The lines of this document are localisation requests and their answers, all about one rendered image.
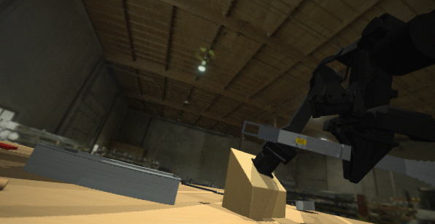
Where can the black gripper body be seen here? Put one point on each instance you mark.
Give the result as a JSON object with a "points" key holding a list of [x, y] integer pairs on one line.
{"points": [[381, 120]]}

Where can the grey saucepan with long handle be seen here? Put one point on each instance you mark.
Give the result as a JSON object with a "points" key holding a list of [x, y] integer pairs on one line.
{"points": [[305, 205]]}

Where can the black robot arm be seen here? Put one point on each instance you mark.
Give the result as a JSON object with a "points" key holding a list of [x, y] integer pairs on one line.
{"points": [[388, 47]]}

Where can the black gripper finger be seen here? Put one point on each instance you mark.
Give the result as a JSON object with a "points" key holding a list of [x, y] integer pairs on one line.
{"points": [[342, 139], [366, 152]]}

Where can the grey metal roasting tin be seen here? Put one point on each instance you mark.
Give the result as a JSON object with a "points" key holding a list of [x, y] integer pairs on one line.
{"points": [[104, 174]]}

